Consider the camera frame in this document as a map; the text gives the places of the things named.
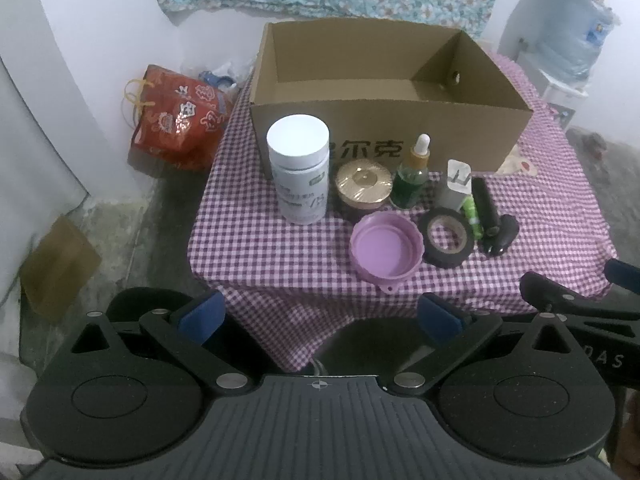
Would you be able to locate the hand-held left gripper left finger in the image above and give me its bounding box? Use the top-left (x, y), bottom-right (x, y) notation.
top-left (67, 290), bottom-right (251, 396)

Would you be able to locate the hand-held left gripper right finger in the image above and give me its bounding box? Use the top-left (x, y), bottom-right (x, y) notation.
top-left (387, 291), bottom-right (598, 396)

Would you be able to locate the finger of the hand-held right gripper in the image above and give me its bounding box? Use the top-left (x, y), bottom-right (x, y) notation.
top-left (520, 271), bottom-right (640, 319)
top-left (604, 258), bottom-right (640, 292)

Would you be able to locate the black tape roll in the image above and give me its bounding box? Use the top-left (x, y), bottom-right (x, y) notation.
top-left (419, 206), bottom-right (476, 267)

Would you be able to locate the black oval remote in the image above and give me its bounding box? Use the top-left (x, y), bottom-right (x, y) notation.
top-left (479, 214), bottom-right (519, 256)

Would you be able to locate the green lip balm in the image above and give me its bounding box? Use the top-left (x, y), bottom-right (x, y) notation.
top-left (461, 195), bottom-right (485, 240)

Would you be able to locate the black cylinder tube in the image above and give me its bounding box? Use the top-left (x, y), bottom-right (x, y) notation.
top-left (471, 177), bottom-right (501, 241)

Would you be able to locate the white charger plug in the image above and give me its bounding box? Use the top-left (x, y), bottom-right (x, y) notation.
top-left (440, 159), bottom-right (473, 211)

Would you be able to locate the green dropper bottle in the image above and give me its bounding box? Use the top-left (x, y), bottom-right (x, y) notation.
top-left (392, 133), bottom-right (432, 209)

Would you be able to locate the white plastic bottle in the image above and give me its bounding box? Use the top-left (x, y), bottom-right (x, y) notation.
top-left (266, 115), bottom-right (331, 225)

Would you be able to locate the brown cardboard box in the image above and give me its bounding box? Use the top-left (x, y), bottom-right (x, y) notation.
top-left (248, 17), bottom-right (533, 181)

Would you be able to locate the purple plastic lid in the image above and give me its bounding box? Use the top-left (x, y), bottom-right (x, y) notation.
top-left (350, 211), bottom-right (426, 295)

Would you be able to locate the purple checkered tablecloth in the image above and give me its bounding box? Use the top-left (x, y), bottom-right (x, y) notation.
top-left (187, 50), bottom-right (621, 373)

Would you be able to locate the flat brown cardboard piece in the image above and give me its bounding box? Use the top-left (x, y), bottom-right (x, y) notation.
top-left (20, 214), bottom-right (103, 323)

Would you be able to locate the gold lid jar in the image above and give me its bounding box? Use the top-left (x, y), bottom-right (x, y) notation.
top-left (335, 158), bottom-right (393, 210)

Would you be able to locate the white water dispenser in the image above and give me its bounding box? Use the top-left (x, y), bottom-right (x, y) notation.
top-left (515, 37), bottom-right (591, 131)

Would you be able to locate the red printed bag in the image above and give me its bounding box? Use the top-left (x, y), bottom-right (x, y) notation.
top-left (124, 64), bottom-right (238, 172)

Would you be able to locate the clear plastic bag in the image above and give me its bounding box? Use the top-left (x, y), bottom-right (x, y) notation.
top-left (180, 55), bottom-right (256, 91)

